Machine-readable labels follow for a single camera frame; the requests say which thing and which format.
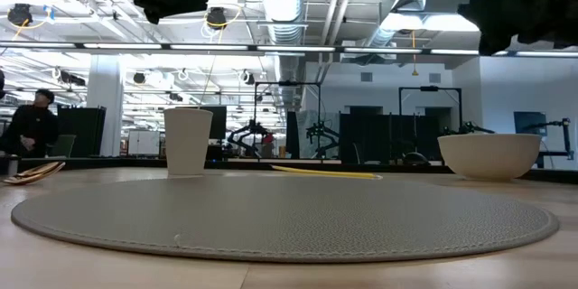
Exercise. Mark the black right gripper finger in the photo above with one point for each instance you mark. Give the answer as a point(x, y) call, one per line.
point(490, 43)
point(478, 15)

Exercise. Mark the black background robot arm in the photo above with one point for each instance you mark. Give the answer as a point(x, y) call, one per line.
point(467, 127)
point(246, 133)
point(321, 133)
point(564, 137)

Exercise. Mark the blue screen monitor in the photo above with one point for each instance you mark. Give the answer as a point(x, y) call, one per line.
point(529, 123)

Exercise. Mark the white square pillar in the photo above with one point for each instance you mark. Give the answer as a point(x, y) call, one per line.
point(105, 99)

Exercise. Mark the white ceramic bowl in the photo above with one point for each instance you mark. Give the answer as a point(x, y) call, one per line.
point(490, 158)

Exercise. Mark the long ceiling light bar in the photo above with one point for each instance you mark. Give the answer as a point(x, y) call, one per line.
point(289, 48)

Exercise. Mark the black computer monitor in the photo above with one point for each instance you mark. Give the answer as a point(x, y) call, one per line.
point(219, 122)

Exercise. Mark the white cabinet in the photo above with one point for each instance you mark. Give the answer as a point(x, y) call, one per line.
point(143, 142)

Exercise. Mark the white paper cup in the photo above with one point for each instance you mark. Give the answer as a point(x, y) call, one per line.
point(187, 144)

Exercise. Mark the black partition panel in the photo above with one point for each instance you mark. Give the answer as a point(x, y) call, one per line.
point(83, 131)
point(384, 137)

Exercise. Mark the person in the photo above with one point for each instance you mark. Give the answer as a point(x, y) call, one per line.
point(29, 126)

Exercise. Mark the green chair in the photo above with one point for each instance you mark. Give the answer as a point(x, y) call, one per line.
point(63, 145)

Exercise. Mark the thin yellow stick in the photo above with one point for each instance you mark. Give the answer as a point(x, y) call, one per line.
point(325, 172)

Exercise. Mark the round grey woven placemat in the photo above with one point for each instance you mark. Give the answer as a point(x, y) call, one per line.
point(289, 217)

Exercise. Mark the black metal gantry frame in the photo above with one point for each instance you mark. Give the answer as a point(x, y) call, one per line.
point(429, 88)
point(287, 84)

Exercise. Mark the black aluminium table frame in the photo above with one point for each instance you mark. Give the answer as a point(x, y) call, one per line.
point(135, 162)

